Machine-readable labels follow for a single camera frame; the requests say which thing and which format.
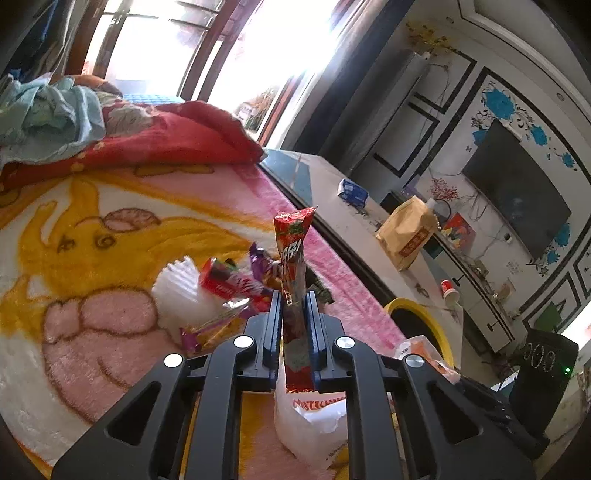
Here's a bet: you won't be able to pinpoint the green candy wrapper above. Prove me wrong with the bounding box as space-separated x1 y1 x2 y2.
308 277 335 304

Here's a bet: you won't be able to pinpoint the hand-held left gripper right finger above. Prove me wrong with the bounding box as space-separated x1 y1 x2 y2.
302 291 541 480

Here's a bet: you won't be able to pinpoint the red blanket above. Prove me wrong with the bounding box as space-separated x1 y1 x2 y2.
0 100 266 195

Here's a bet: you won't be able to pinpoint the dark curtain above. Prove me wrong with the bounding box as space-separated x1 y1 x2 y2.
281 28 402 171

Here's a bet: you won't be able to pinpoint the brown window frame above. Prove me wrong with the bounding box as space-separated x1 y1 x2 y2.
69 0 259 107

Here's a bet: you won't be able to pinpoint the green plastic object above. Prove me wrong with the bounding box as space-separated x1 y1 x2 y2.
536 302 566 333

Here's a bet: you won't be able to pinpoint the yellow artificial flowers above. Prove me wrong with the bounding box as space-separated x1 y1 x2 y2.
405 23 458 58

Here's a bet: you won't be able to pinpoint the yellow trash bin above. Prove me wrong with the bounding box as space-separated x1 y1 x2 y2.
383 298 462 370

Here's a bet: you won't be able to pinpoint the white television cabinet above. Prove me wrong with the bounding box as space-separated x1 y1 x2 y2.
383 189 518 354

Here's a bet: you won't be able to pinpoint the black speaker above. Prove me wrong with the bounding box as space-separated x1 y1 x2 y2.
508 328 580 430

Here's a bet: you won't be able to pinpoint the white paper cupcake liner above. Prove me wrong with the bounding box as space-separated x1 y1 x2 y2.
151 256 218 324

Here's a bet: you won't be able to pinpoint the wall television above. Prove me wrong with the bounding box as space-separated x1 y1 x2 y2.
462 119 572 260

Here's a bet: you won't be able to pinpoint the white vase with red flowers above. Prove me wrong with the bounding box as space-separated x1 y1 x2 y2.
427 178 462 208

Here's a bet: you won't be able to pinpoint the grey coffee table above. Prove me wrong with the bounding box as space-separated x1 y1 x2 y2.
261 148 465 370

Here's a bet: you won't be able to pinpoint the light blue cloth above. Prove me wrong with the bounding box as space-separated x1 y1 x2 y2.
0 76 107 162

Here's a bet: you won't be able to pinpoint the purple foil candy wrapper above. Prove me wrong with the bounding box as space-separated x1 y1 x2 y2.
249 242 282 289

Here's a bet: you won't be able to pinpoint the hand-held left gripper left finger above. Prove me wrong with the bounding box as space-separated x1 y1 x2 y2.
51 290 284 480

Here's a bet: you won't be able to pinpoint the brown pillow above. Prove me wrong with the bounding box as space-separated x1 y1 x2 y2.
74 76 123 97

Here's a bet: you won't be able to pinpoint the short red snack wrapper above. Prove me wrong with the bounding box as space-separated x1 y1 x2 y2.
199 257 273 310

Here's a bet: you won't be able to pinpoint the blue packet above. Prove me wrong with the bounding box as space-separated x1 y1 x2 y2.
338 178 369 205

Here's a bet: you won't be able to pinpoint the red paper cup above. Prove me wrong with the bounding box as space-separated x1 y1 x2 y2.
440 279 462 308

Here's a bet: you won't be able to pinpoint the blue bed sheet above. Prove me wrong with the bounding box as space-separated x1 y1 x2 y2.
122 92 185 104

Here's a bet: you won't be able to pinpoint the grey standing air conditioner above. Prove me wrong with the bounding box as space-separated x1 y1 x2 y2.
344 50 432 178

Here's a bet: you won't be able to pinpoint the orange plastic bag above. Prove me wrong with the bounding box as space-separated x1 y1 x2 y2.
394 336 462 384

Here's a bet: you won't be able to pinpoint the long red snack wrapper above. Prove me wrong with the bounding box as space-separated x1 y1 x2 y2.
272 206 319 393

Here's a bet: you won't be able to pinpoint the brown paper bag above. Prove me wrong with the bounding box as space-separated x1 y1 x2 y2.
375 196 439 272

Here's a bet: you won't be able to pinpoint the white plastic wrapper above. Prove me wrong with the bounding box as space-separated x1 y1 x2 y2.
273 360 349 472

